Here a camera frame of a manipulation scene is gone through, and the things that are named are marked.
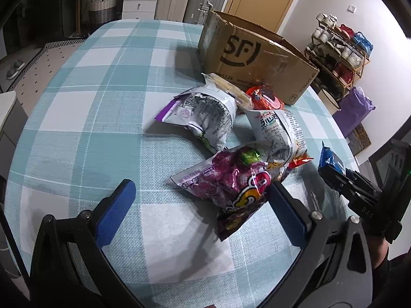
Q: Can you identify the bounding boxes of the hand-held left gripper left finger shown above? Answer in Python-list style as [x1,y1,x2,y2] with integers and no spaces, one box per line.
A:
[29,180,142,308]

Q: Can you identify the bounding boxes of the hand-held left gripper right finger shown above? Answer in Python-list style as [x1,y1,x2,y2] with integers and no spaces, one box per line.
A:
[270,181,373,308]

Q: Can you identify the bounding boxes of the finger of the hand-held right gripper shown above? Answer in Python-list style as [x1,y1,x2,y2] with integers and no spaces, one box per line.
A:
[345,168,379,196]
[319,165,354,198]

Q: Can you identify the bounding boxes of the blue cookie packet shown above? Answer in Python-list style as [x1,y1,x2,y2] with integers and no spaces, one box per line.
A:
[318,147,347,183]

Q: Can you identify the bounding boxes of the purple candy bag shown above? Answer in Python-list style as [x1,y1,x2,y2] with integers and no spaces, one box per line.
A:
[170,146,283,241]

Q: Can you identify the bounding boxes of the white noodle snack packet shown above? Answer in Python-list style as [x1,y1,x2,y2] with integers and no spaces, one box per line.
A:
[246,109,313,170]

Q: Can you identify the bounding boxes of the small red cartoon packet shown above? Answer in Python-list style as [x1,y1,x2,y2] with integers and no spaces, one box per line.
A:
[249,85,285,110]

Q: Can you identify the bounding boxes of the purple white snack bag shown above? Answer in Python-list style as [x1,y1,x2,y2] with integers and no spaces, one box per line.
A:
[156,85,238,155]

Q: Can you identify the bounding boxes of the clear sandwich cake packet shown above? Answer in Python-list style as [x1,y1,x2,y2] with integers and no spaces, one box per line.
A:
[202,73,253,110]

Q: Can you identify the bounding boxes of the brown cardboard box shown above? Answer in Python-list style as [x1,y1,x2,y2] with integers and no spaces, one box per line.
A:
[197,10,320,106]

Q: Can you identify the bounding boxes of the brown patterned doormat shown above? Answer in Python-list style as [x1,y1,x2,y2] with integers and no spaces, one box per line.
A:
[347,123,371,155]

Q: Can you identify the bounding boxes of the purple paper bag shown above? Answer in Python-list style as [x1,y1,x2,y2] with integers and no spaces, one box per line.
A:
[332,86,376,138]

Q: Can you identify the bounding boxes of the beige waste bin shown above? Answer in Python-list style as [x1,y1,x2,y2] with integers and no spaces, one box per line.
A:
[316,88,341,110]

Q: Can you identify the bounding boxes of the blue checked tablecloth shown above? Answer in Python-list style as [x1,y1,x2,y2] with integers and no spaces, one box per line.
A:
[3,19,358,308]

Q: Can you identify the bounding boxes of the wooden shoe rack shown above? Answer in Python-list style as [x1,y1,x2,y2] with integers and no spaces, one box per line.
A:
[305,13,373,100]

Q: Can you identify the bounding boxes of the rows of racked shoes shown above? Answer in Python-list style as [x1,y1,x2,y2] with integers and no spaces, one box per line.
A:
[305,13,373,93]

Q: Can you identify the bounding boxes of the black white patterned rug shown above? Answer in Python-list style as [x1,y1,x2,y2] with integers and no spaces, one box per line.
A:
[0,37,87,93]

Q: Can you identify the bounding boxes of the wooden door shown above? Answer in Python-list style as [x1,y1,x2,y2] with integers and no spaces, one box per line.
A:
[223,0,305,34]

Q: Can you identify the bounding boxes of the woven laundry basket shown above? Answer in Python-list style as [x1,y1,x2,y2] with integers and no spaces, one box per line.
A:
[88,0,118,26]

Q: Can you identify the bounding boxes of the grey suitcase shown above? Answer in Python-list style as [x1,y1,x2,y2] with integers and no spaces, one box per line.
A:
[183,0,230,26]

